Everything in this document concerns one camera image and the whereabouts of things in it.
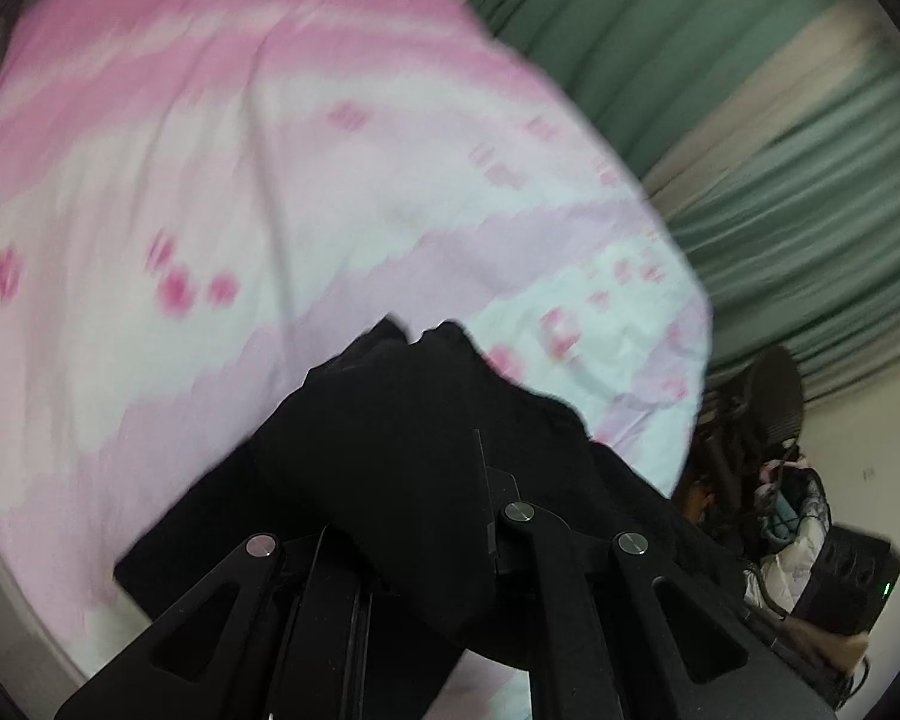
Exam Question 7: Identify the beige curtain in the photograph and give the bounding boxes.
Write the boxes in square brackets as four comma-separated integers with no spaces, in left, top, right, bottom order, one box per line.
[642,0,881,220]

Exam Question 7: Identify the pink floral duvet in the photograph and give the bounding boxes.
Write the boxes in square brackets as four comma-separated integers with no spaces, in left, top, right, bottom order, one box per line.
[0,0,712,718]

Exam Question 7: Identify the black pants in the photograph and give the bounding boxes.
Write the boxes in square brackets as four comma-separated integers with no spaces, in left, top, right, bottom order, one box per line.
[115,320,745,718]

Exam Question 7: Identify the clutter pile by wall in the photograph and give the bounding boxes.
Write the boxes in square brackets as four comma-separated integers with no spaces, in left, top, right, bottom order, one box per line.
[671,346,900,709]

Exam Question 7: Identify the green curtain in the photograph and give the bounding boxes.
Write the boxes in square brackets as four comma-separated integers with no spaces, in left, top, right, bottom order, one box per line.
[471,0,900,397]

